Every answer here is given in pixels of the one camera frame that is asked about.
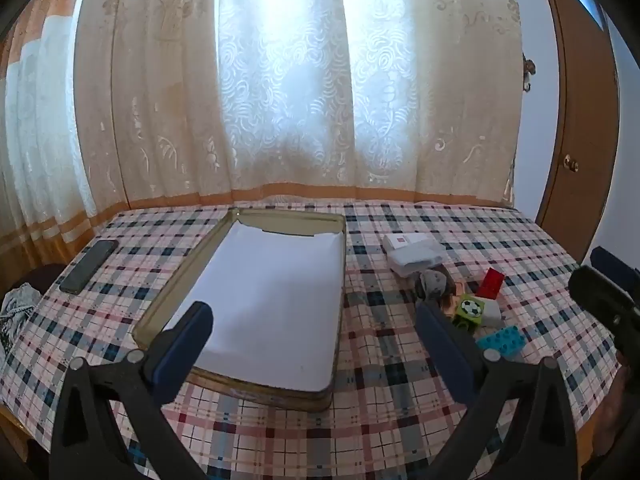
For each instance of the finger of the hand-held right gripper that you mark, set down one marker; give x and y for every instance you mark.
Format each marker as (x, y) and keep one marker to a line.
(595, 290)
(615, 265)

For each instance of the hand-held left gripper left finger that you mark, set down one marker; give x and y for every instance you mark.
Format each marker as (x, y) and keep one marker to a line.
(185, 345)

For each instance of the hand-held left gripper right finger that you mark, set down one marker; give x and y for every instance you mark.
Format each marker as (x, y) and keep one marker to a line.
(442, 355)

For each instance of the green block with ball print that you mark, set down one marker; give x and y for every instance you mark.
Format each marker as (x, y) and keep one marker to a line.
(470, 308)

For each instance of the blue toy block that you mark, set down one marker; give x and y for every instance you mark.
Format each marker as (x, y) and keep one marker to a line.
(505, 338)

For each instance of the white toy block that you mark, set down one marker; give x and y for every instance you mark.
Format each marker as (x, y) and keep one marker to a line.
(492, 312)

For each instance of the gold metal tin box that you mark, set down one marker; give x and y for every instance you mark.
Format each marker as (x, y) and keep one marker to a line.
(240, 390)

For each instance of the grey fuzzy toy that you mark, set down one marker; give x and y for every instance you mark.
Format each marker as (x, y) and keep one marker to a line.
(434, 282)

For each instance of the red toy block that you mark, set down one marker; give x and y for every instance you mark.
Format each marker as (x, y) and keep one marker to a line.
(492, 282)

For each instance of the clear plastic box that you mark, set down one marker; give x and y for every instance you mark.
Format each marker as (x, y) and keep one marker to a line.
(415, 260)

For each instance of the white box with red label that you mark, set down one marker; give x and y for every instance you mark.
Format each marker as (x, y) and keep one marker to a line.
(415, 240)

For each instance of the plaid cloth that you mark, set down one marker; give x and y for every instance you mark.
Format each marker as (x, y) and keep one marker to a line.
(390, 410)

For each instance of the white paper liner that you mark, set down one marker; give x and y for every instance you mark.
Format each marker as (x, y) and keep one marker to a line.
(270, 300)

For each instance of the brass door knob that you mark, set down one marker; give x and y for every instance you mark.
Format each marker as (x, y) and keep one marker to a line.
(571, 163)

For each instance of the black smartphone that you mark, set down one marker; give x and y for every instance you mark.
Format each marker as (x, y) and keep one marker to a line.
(87, 267)

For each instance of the brown wooden door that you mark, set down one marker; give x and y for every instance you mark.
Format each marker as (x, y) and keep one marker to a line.
(575, 110)

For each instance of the dark seat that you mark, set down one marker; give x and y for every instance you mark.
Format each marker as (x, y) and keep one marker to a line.
(40, 275)

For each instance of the grey patterned cloth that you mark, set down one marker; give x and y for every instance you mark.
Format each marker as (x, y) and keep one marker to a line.
(17, 305)

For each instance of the cream patterned curtain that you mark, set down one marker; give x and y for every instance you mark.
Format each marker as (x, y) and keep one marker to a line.
(280, 85)

